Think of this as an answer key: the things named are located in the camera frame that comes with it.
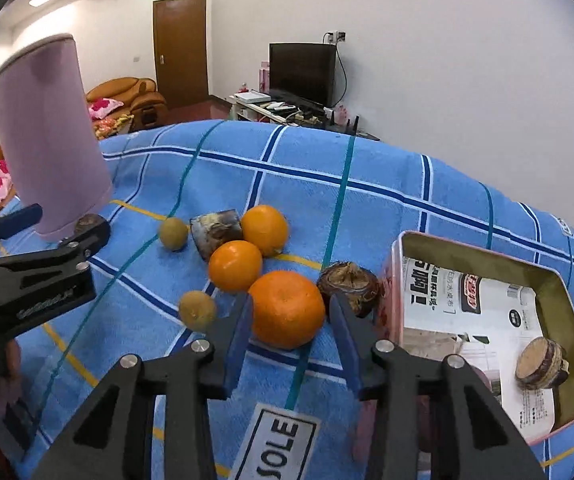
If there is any printed paper liner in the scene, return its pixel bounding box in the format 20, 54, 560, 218
401, 256, 558, 435

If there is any tan-topped water chestnut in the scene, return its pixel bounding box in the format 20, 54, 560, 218
515, 336, 570, 390

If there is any black power cable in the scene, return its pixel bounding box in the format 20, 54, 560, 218
323, 34, 350, 111

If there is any dark grey-brown water chestnut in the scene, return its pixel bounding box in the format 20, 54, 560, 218
189, 208, 244, 261

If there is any dark brown water chestnut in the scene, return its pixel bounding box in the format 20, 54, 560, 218
316, 261, 383, 318

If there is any pink tin box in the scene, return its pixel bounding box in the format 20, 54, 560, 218
377, 230, 574, 447

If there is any purple tumbler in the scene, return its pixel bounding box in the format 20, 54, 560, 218
0, 33, 114, 237

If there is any black router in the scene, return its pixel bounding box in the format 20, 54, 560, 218
323, 109, 361, 134

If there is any black television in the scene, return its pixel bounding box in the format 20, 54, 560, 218
269, 42, 338, 108

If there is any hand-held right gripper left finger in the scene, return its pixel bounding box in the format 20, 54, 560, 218
32, 292, 255, 480

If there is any small brown kiwi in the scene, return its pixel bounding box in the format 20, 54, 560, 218
159, 217, 189, 252
178, 290, 217, 332

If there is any brown wooden door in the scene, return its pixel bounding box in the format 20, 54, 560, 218
153, 0, 210, 111

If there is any purple sweet potato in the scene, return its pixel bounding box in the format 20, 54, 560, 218
351, 395, 448, 463

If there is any white television stand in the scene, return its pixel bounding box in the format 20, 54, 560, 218
228, 91, 381, 142

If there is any blue plaid blanket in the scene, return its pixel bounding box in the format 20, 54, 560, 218
0, 120, 574, 480

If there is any medium orange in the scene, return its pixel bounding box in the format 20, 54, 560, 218
241, 204, 289, 258
208, 240, 264, 293

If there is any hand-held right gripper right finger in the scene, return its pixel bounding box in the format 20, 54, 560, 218
328, 292, 545, 480

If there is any brown leather sofa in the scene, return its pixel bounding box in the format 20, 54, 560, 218
86, 77, 169, 133

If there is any large orange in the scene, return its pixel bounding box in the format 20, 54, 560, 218
248, 270, 327, 351

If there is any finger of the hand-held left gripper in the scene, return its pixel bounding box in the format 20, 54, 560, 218
0, 203, 44, 256
0, 214, 112, 275

